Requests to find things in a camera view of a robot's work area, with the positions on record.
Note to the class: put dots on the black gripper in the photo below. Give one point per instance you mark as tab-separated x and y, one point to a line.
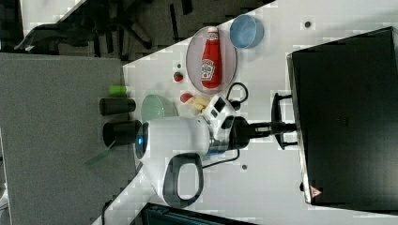
240	131

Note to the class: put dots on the black toaster oven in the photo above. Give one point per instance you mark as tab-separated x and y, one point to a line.
344	96

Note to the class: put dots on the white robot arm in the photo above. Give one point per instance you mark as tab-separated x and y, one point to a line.
165	145

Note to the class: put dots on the yellow banana bunch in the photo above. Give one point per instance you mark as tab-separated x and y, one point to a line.
199	103

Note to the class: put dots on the red ketchup bottle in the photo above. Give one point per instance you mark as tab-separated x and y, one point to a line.
211	68

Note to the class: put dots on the grey round plate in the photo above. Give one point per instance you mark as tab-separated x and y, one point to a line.
194	60

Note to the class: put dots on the small red apple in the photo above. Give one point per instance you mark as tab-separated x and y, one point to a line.
186	98

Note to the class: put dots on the blue bowl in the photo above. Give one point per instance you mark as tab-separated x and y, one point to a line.
246	32

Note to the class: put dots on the red strawberry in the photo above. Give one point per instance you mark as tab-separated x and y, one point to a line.
178	77

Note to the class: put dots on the green bowl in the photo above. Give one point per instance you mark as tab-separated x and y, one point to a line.
155	106

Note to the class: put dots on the large black cylinder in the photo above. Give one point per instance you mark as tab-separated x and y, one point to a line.
120	133

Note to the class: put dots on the green cylinder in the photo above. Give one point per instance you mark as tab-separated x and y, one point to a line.
117	90

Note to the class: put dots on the small black cylinder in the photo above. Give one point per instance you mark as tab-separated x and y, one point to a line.
116	105

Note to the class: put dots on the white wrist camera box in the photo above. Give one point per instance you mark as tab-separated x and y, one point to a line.
219	112

